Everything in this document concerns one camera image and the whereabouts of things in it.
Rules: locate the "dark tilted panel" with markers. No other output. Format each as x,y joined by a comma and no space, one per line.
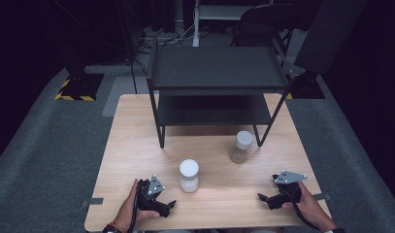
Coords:
331,32

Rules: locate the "glass jar with brown granules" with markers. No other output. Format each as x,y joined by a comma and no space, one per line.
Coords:
239,154

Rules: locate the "person's left hand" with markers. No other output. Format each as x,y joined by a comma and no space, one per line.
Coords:
131,210

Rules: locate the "black base with yellow stripes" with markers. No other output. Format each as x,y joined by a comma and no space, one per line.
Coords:
80,86
310,86

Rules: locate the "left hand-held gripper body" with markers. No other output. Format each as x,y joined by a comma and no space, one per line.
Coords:
151,197

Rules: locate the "grey tape strip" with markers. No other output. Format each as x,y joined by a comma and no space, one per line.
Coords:
322,196
93,201

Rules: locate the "white metal stand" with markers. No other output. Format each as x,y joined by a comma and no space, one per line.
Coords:
196,22

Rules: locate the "person's right hand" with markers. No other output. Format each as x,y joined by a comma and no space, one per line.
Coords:
306,204

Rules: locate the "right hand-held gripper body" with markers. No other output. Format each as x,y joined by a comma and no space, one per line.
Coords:
287,191

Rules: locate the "black chair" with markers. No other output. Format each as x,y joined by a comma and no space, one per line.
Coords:
266,22

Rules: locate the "glass jar with white granules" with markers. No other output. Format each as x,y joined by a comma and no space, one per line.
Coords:
189,183

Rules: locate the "grey floor mat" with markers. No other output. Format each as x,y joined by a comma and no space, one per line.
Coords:
124,93

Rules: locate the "black two-tier shelf rack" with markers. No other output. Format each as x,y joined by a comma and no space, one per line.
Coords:
214,68

